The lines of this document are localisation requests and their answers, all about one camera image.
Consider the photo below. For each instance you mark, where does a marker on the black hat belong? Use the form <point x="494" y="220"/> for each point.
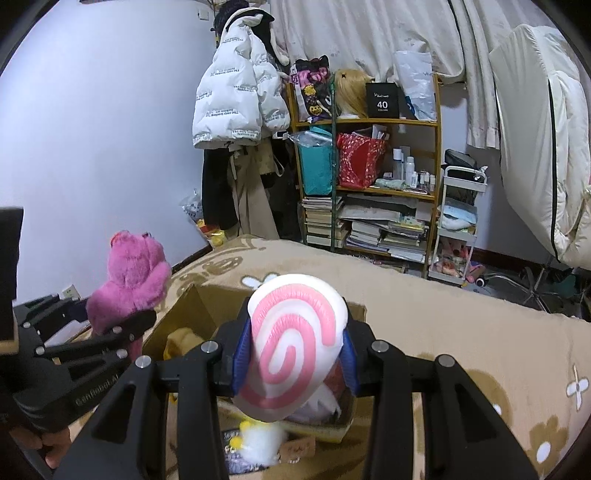
<point x="235" y="9"/>

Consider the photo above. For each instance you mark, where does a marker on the green pole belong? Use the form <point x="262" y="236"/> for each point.
<point x="332" y="184"/>

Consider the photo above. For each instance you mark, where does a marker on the wooden shelf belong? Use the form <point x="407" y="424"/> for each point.
<point x="392" y="121"/>

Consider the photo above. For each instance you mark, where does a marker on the cardboard box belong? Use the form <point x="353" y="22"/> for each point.
<point x="184" y="314"/>

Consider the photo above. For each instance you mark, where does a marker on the neat stack of books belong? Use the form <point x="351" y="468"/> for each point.
<point x="321" y="221"/>

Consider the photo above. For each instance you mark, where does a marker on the black hanging coat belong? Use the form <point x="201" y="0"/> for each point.
<point x="217" y="194"/>

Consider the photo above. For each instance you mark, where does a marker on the teal bag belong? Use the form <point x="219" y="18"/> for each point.
<point x="316" y="166"/>

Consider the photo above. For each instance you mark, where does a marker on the messy pile of books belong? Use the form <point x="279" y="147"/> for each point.
<point x="388" y="230"/>

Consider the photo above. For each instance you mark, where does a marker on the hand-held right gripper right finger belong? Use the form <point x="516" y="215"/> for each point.
<point x="351" y="364"/>

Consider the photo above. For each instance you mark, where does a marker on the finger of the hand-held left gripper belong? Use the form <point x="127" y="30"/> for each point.
<point x="101" y="344"/>
<point x="51" y="311"/>

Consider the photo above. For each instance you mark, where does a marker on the metal chair base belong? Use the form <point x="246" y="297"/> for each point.
<point x="545" y="286"/>

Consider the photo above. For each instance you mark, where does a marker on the clear plastic bag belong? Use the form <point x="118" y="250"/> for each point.
<point x="307" y="137"/>

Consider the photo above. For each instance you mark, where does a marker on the blonde wig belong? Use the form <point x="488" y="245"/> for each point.
<point x="353" y="90"/>

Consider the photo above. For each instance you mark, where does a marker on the red patterned bag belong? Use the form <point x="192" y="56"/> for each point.
<point x="360" y="159"/>

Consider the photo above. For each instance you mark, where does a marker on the black item on cart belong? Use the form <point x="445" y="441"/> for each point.
<point x="461" y="159"/>

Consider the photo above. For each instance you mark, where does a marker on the white puffer jacket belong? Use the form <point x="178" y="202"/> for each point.
<point x="231" y="92"/>

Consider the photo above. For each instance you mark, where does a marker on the pink toys in cart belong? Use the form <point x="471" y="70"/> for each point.
<point x="452" y="258"/>

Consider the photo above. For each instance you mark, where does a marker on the pink plush bear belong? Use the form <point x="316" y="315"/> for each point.
<point x="134" y="277"/>

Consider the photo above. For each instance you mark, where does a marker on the beige hanging coat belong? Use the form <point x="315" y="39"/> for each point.
<point x="251" y="194"/>

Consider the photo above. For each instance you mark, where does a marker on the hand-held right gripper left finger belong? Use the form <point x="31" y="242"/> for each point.
<point x="240" y="360"/>

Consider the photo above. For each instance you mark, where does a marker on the black box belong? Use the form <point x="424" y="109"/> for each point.
<point x="384" y="99"/>

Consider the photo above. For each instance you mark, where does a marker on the white trolley cart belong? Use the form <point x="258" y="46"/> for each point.
<point x="461" y="177"/>

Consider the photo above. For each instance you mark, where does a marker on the pink white swirl cushion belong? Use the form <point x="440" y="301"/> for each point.
<point x="286" y="350"/>

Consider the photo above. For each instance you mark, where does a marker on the yellow plush bear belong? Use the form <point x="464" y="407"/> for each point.
<point x="184" y="341"/>

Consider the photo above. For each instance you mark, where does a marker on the black printed bag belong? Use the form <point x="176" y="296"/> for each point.
<point x="309" y="92"/>

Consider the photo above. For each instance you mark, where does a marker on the person's left hand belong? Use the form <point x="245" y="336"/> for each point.
<point x="51" y="450"/>

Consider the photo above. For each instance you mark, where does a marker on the dark hanging clothes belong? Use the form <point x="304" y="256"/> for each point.
<point x="284" y="194"/>

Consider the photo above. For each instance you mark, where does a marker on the white wall socket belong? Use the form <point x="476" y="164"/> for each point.
<point x="70" y="292"/>

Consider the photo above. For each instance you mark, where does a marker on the beige printed blanket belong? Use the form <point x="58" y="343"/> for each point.
<point x="461" y="323"/>

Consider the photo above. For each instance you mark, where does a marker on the row of cosmetic bottles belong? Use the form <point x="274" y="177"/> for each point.
<point x="411" y="170"/>

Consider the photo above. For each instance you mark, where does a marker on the white plastic bag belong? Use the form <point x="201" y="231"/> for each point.
<point x="415" y="78"/>

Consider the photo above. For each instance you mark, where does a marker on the white fluffy plush toy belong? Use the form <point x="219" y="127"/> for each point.
<point x="258" y="443"/>

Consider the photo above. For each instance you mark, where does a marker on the light blue cloth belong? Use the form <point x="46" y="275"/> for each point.
<point x="457" y="217"/>

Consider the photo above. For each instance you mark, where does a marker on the plastic bag with yellow items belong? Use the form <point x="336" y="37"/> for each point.
<point x="203" y="221"/>

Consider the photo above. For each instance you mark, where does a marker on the cream curtain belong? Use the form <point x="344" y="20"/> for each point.
<point x="369" y="32"/>

